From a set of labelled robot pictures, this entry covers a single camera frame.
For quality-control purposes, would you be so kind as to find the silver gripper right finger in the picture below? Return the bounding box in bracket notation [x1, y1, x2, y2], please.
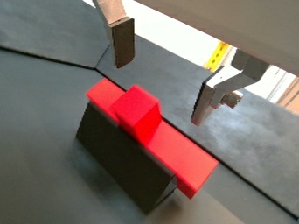
[190, 49, 269, 126]

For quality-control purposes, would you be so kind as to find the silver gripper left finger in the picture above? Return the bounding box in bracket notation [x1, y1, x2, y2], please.
[92, 0, 136, 68]

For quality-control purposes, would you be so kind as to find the red cross-shaped block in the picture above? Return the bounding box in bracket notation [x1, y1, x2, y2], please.
[86, 79, 218, 199]

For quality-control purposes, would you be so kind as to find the black block holder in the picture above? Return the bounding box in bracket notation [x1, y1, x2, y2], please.
[76, 102, 176, 213]

